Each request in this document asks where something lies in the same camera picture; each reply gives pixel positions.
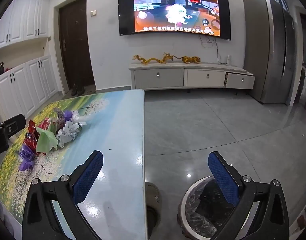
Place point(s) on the brown round stool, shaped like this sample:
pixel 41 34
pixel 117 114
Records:
pixel 151 192

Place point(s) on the white wall cabinets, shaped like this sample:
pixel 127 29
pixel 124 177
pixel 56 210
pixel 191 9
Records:
pixel 23 20

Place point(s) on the white base cabinets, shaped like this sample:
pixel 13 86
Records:
pixel 25 85

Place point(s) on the red snack packet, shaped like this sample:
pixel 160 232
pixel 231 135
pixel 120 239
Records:
pixel 30 140

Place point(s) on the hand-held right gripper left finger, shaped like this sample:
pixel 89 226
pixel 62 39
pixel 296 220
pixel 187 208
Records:
pixel 89 177

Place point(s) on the dark brown door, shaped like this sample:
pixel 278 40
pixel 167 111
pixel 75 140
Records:
pixel 75 42

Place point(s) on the white tv cabinet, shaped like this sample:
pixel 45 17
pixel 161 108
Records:
pixel 158 78

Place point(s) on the grey refrigerator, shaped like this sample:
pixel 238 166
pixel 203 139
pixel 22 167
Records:
pixel 267 55

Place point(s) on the black bin liner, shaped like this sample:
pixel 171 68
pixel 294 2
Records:
pixel 207 205

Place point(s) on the landscape print table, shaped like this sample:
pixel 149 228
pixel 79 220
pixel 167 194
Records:
pixel 118 130

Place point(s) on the wall-mounted television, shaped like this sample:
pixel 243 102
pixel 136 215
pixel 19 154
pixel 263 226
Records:
pixel 175 7

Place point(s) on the golden dragon figurine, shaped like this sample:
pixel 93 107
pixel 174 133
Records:
pixel 153 60

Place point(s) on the grey crumpled wrapper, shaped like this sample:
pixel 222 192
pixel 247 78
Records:
pixel 58 120

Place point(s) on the golden tiger figurine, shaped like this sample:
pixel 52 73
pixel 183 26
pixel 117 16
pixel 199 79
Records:
pixel 190 59

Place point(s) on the small purple wrapper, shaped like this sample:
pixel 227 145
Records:
pixel 67 115

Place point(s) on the green paper bag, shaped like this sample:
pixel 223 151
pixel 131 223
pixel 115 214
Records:
pixel 45 141

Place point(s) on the dark shoe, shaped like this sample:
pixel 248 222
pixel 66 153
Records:
pixel 81 89
pixel 74 90

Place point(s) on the white crumpled wrapper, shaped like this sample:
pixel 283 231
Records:
pixel 66 133

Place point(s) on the white round bin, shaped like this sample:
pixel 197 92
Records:
pixel 182 212

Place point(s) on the large purple wrapper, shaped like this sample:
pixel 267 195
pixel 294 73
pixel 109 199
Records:
pixel 27 158

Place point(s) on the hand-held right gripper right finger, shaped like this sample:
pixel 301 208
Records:
pixel 224 177

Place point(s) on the white light switch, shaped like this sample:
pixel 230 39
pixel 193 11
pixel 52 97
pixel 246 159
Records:
pixel 93 13

